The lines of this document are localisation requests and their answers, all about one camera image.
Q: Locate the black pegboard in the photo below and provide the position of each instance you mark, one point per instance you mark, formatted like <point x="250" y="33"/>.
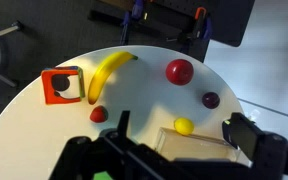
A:
<point x="230" y="16"/>

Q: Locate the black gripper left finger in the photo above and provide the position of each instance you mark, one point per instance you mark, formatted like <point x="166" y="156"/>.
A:
<point x="124" y="122"/>

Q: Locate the red apple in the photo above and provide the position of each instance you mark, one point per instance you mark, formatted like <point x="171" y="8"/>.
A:
<point x="179" y="72"/>

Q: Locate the yellow lemon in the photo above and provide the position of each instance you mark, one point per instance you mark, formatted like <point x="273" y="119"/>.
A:
<point x="184" y="126"/>

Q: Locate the dark purple plum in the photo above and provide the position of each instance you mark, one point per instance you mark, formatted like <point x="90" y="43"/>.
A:
<point x="211" y="100"/>

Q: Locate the blue black clamp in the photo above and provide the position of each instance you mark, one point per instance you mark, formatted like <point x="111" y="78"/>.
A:
<point x="130" y="20"/>

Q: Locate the red strawberry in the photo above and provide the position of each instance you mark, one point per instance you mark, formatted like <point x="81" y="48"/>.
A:
<point x="98" y="114"/>

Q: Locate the blue orange clamp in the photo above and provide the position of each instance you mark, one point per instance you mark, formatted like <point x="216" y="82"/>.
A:
<point x="201" y="23"/>

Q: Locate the red cube with holes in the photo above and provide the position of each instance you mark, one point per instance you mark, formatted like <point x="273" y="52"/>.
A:
<point x="48" y="87"/>

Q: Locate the yellow banana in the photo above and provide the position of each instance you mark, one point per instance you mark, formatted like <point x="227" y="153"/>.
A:
<point x="101" y="75"/>

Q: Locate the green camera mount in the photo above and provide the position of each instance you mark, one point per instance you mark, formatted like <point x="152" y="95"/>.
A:
<point x="102" y="176"/>

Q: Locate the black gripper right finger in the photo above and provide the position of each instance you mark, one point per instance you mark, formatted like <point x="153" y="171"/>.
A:
<point x="242" y="135"/>

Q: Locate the wooden tray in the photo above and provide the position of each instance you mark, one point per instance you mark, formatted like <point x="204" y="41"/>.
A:
<point x="197" y="146"/>

